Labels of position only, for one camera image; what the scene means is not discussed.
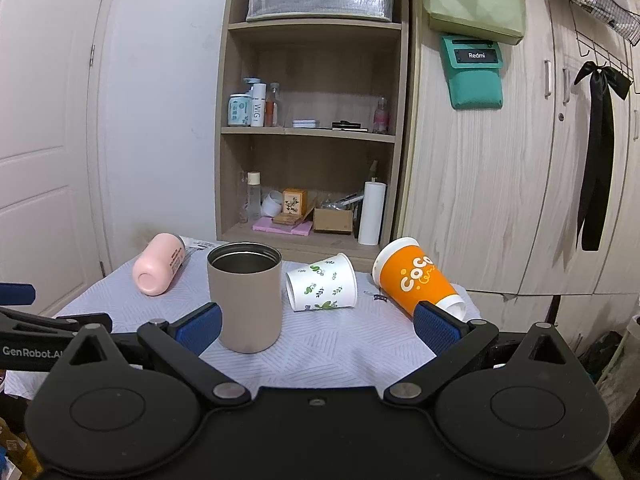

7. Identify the printed plastic package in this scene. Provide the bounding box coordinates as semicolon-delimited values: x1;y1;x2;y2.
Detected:
179;235;232;267

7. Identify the pink clear bottle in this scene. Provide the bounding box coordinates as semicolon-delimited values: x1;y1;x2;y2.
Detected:
373;97;390;135

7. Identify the white quilted tablecloth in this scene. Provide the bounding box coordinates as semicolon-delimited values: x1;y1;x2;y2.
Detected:
4;236;484;397

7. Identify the light wood wardrobe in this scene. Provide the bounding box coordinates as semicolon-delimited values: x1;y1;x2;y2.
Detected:
400;0;640;303

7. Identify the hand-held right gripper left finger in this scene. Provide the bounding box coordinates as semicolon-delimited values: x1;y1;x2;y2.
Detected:
47;302;252;409

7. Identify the black wire rack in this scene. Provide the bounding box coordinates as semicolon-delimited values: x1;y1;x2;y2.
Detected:
539;0;640;97

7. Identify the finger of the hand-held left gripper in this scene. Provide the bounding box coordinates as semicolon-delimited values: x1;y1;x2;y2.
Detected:
0;283;37;306
0;306;114;335

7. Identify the white leaf-print paper cup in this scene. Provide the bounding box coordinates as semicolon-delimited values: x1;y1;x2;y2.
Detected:
285;253;357;313

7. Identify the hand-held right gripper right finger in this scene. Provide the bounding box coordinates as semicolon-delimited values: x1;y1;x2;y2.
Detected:
383;301;597;409

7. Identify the white door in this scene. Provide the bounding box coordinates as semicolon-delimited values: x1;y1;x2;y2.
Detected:
0;0;117;317

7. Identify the white round jar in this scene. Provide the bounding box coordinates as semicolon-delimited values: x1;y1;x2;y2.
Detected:
262;190;284;218

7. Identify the beige metal tumbler cup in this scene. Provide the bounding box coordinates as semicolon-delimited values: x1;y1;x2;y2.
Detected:
207;242;283;354

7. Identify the pink flat box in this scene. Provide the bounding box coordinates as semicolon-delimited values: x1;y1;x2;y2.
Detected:
252;217;314;237

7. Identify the orange paper cup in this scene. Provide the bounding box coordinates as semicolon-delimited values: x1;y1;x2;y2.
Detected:
373;237;467;322

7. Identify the white pump bottle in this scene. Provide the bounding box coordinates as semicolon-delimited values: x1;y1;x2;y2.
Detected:
243;77;266;128

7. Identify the wooden open shelf unit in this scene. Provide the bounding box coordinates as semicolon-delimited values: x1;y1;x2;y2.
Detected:
214;0;412;262

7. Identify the yellow floral box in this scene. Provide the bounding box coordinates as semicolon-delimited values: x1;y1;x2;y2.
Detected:
282;187;308;221

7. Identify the white paper roll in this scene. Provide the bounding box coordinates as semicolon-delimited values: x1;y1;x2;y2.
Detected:
357;180;387;247

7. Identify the black ribbon bow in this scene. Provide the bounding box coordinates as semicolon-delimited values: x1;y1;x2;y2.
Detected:
573;61;633;252

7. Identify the clear bottle cream cap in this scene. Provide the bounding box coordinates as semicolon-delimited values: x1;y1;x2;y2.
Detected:
246;171;263;224

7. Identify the brown cardboard box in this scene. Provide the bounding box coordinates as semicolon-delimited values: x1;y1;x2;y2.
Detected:
313;207;355;236

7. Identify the teal pouch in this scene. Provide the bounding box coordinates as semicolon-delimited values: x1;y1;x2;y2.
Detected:
439;33;504;110

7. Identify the white jar teal label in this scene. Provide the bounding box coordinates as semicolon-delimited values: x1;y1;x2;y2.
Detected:
228;94;252;128

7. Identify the orange clear bottle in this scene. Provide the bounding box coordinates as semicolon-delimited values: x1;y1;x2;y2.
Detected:
265;82;281;128

